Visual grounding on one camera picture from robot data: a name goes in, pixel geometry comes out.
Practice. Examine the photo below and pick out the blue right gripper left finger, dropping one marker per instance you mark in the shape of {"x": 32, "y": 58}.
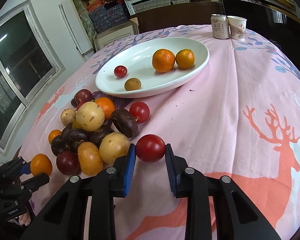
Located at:
{"x": 128, "y": 169}

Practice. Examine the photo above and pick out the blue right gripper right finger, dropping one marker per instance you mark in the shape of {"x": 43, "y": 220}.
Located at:
{"x": 172, "y": 170}

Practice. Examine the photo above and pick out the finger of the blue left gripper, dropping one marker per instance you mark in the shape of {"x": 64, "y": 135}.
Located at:
{"x": 33, "y": 184}
{"x": 25, "y": 168}

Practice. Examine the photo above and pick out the pale yellow round fruit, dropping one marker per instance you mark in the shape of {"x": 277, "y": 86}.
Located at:
{"x": 90, "y": 116}
{"x": 113, "y": 145}

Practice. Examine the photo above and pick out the red cherry tomato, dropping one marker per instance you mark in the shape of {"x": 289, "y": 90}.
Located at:
{"x": 140, "y": 112}
{"x": 150, "y": 148}
{"x": 120, "y": 71}

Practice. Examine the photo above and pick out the orange-yellow passion fruit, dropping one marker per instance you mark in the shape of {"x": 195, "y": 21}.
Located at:
{"x": 89, "y": 157}

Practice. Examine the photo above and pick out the dark red plum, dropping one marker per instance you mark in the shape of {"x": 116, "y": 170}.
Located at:
{"x": 68, "y": 163}

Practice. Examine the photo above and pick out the small orange tomato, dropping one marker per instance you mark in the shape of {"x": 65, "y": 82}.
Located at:
{"x": 54, "y": 133}

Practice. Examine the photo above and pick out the small pale yellow fruit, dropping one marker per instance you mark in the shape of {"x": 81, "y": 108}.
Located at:
{"x": 67, "y": 116}

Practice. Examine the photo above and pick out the small yellow-green tomato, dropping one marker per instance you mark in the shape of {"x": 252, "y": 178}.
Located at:
{"x": 132, "y": 84}

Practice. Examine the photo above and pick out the large textured orange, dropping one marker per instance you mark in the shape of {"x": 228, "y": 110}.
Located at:
{"x": 163, "y": 60}

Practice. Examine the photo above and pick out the smooth orange tomato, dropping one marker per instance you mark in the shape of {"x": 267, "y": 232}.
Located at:
{"x": 185, "y": 59}

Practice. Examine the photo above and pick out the person's left hand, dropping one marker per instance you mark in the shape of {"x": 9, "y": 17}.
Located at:
{"x": 23, "y": 220}

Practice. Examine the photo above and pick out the pink deer tablecloth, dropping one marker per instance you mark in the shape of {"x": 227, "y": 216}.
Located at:
{"x": 240, "y": 117}

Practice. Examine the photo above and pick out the white oval plate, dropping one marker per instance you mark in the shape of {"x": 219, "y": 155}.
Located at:
{"x": 138, "y": 61}

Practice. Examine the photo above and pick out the framed picture leaning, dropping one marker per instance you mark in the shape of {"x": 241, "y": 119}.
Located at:
{"x": 123, "y": 30}

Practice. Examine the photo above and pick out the pink drink can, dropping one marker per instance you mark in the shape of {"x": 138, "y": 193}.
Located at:
{"x": 220, "y": 26}

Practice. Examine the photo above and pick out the white paper cup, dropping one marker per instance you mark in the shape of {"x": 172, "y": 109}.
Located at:
{"x": 237, "y": 27}

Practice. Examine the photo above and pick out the window with grey frame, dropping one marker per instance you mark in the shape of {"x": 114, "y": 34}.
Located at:
{"x": 27, "y": 63}

